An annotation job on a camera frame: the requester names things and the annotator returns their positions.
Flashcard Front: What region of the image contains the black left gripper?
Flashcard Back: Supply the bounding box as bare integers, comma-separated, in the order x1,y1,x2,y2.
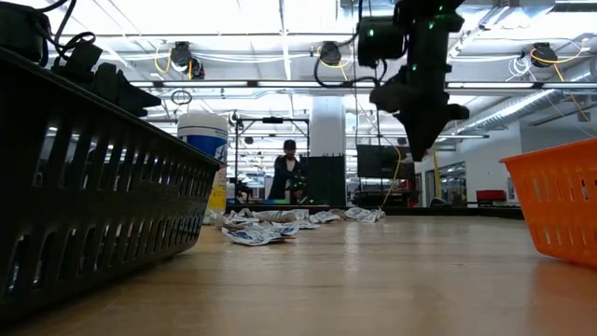
50,39,162,118

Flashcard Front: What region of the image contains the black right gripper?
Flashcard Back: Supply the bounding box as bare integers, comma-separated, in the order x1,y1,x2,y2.
370,64,470,161

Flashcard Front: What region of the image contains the orange plastic basket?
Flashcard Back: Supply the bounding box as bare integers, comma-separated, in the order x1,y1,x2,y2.
499,138,597,270

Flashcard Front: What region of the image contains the yellow vertical pole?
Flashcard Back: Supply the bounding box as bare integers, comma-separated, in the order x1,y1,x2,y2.
432,148,442,200

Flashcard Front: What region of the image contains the black monitor back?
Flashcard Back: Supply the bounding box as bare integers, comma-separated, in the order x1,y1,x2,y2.
356,144,416,180

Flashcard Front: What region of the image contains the long ceiling light strip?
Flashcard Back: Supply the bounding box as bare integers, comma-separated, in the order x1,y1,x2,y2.
69,79,597,90

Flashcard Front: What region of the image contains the white-lidded wipes canister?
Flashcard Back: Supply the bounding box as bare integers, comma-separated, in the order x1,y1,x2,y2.
176,111,229,217

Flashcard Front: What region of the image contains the red box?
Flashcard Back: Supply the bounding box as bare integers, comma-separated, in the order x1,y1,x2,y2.
475,189,507,203

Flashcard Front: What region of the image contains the white pillar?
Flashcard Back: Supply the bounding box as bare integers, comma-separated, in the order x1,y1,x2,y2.
310,96,347,158

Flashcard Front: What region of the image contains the black plastic basket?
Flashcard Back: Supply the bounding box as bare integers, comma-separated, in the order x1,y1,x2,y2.
0,46,224,323

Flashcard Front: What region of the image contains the black cabinet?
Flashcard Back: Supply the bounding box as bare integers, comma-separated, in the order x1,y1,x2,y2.
299,155,347,206

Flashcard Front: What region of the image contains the person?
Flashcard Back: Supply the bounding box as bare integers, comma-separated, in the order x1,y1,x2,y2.
268,138,310,205

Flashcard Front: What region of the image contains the yellow hanging cable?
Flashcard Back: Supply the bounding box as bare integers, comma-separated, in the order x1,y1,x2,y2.
380,139,403,207

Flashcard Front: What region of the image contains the black ceiling cable reel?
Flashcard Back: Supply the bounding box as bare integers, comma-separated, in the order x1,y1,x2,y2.
168,40,206,80
318,40,343,66
531,41,559,69

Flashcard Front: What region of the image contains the white coiled ceiling cable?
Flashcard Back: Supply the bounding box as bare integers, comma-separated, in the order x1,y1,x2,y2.
507,55,533,83

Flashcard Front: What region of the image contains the distant black rig frame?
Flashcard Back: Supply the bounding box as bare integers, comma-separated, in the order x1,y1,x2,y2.
232,116,312,206

